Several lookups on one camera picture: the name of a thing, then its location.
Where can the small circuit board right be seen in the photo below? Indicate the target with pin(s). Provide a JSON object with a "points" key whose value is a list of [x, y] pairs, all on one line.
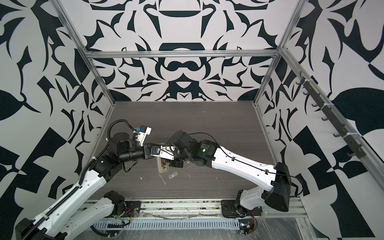
{"points": [[246, 228]]}

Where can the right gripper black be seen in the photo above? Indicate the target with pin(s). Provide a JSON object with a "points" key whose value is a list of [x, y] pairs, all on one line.
{"points": [[174, 163]]}

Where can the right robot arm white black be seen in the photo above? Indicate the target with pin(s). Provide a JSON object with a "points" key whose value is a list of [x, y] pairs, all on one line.
{"points": [[273, 182]]}

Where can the grey wall hook rack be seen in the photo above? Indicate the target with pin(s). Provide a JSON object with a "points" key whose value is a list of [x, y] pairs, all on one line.
{"points": [[333, 115]]}

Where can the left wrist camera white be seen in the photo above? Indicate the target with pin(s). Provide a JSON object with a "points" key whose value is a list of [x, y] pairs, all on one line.
{"points": [[140, 134]]}

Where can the horizontal aluminium frame bar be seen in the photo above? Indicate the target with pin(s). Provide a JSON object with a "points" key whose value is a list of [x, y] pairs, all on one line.
{"points": [[180, 54]]}

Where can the remote battery cover beige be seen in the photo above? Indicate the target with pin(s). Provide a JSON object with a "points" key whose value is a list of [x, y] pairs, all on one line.
{"points": [[173, 175]]}

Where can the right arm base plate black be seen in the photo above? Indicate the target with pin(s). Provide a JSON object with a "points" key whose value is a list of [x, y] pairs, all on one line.
{"points": [[231, 210]]}

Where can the white slotted cable duct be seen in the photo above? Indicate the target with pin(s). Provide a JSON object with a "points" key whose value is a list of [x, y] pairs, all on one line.
{"points": [[187, 224]]}

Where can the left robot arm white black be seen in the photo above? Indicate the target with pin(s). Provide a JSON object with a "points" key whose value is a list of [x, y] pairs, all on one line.
{"points": [[60, 221]]}

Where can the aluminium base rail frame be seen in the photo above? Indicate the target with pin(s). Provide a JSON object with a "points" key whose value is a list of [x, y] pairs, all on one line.
{"points": [[181, 209]]}

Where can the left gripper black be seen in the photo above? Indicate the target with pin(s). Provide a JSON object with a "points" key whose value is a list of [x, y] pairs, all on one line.
{"points": [[146, 150]]}

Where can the white remote control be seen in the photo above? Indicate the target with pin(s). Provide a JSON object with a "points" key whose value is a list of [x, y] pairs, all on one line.
{"points": [[161, 159]]}

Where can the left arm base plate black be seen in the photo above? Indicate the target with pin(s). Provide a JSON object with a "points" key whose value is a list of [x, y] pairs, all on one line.
{"points": [[130, 209]]}

